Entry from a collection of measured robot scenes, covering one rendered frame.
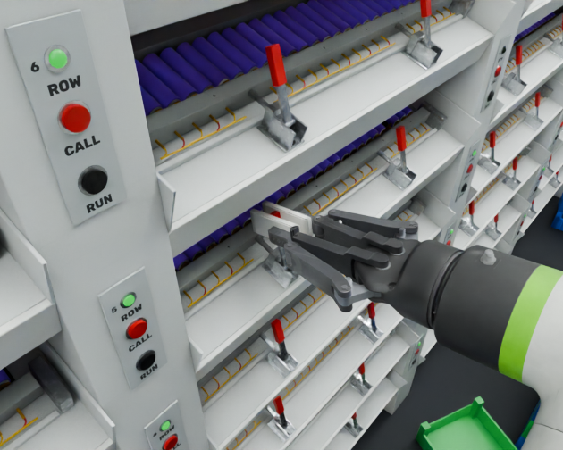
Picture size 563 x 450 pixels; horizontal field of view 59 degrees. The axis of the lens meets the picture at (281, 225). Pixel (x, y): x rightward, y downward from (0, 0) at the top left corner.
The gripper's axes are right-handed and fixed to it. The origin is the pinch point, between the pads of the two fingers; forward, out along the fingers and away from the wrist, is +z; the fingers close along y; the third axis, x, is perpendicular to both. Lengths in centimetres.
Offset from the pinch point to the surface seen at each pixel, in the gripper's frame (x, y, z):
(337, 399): -62, 20, 12
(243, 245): -3.1, -2.3, 4.5
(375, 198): -7.6, 20.4, 1.1
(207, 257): -2.3, -7.0, 5.5
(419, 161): -7.4, 33.4, 1.4
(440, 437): -98, 47, 0
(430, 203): -22.1, 44.3, 4.8
